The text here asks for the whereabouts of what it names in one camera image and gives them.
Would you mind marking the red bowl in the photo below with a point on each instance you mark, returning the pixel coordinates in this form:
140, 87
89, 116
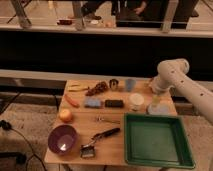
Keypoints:
152, 88

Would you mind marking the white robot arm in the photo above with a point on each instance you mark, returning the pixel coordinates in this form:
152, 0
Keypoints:
173, 73

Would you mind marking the yellow banana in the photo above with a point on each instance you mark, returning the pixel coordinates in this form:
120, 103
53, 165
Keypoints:
77, 88

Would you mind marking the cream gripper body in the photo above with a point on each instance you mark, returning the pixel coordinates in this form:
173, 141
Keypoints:
156, 99

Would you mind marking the blue sponge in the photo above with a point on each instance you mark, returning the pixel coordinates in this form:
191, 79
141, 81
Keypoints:
92, 102

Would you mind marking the orange carrot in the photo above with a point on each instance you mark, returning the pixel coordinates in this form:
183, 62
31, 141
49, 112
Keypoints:
71, 102

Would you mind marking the small metal cup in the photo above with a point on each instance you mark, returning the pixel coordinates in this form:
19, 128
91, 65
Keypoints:
113, 84

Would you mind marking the black rectangular block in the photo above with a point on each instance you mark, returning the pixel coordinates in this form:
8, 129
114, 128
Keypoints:
114, 103

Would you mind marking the blue plastic cup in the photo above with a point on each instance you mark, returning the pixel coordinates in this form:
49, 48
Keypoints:
129, 84

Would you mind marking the bunch of dark grapes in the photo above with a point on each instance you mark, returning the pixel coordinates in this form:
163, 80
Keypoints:
99, 88

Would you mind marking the seated person in background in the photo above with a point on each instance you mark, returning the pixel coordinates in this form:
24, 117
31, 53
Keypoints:
150, 13

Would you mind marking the green plastic tray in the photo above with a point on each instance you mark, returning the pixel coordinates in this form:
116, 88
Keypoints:
156, 141

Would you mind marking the metal fork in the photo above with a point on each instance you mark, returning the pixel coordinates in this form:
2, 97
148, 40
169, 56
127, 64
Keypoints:
99, 119

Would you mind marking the white cup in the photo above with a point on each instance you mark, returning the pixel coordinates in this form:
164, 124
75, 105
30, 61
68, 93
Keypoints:
136, 101

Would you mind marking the black handled spatula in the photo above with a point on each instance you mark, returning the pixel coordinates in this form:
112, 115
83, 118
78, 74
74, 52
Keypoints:
88, 150

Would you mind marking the purple bowl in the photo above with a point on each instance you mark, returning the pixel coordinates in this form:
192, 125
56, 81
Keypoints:
62, 139

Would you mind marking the orange apple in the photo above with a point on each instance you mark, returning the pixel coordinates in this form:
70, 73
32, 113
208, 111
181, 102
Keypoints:
65, 115

